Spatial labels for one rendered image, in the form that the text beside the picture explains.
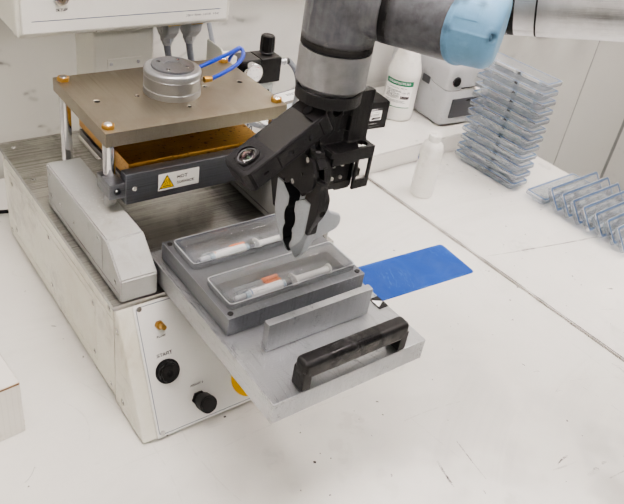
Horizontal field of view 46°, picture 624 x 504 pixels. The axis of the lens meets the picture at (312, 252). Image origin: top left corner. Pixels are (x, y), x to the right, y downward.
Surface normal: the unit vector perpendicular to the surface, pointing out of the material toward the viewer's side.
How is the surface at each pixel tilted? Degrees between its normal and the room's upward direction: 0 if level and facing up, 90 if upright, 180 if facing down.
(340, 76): 90
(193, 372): 65
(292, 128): 30
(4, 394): 88
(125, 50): 90
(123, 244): 40
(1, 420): 91
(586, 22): 109
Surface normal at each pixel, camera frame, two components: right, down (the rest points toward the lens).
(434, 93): -0.84, 0.22
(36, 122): 0.61, 0.52
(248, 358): 0.14, -0.81
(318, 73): -0.46, 0.44
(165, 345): 0.59, 0.15
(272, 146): -0.29, -0.58
